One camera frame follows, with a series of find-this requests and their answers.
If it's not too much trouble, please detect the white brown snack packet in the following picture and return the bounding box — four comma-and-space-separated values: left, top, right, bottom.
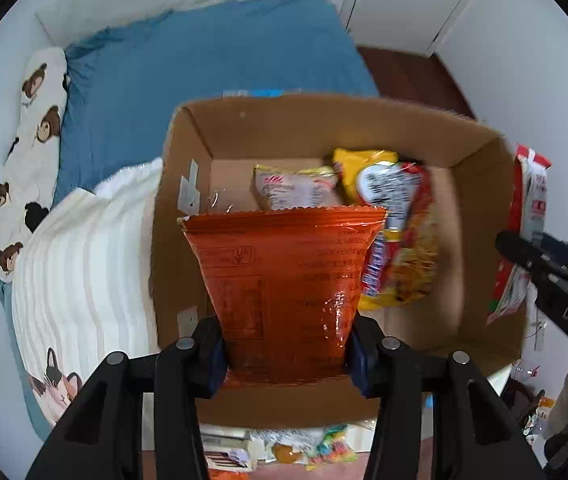
203, 446, 254, 472

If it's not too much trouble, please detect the plain yellow snack packet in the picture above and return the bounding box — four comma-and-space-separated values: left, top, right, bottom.
333, 148, 399, 206

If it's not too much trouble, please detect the red white snack packet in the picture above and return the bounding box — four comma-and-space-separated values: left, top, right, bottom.
486, 144, 554, 328

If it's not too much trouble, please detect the yellow noodle picture packet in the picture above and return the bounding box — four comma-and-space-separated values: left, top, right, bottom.
359, 200, 440, 311

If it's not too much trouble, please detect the bear print pillow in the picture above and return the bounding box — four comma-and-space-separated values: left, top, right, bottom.
0, 47, 70, 283

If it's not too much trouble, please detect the colourful candy packet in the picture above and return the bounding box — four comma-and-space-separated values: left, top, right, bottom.
305, 425, 352, 471

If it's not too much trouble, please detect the cardboard box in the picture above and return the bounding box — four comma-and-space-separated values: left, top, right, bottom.
149, 94, 527, 426

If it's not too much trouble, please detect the blue bed sheet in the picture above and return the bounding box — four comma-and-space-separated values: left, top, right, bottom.
0, 0, 380, 443

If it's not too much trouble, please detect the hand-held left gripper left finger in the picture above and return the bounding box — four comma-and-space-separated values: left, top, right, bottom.
26, 316, 229, 480

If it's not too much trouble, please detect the red packet with white label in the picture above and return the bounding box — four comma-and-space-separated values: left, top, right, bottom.
355, 161, 435, 241

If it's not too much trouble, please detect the yellow pastry packet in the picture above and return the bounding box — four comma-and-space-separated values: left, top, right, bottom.
264, 439, 310, 466

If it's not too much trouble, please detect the orange snack packet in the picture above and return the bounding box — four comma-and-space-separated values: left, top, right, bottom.
176, 205, 389, 387

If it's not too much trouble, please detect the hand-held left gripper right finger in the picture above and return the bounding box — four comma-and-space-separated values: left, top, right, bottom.
346, 312, 547, 480

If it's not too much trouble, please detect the striped blanket with cat print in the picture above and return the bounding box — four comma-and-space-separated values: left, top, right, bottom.
11, 157, 515, 480

